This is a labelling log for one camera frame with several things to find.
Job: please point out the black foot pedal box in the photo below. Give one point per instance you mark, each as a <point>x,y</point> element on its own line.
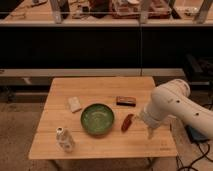
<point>194,135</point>

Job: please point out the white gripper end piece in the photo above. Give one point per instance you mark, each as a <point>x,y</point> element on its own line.
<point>150,132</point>

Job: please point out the wooden table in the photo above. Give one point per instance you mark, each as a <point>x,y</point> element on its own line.
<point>115,144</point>

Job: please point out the green ceramic bowl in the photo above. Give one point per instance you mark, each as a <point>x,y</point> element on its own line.
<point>97,119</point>

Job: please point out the red brown sausage toy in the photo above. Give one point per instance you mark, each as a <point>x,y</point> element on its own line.
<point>126,123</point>

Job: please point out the white sponge block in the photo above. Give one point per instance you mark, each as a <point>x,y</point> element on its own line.
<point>74,104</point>

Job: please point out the small white bottle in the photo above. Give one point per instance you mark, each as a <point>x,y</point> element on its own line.
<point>65,139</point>

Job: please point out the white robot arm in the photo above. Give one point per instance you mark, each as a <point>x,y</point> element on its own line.
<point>172,98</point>

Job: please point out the long wooden shelf bench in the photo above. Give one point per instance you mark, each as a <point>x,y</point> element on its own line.
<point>58,38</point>

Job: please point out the brown black eraser block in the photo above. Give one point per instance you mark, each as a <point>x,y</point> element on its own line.
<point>125,101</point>

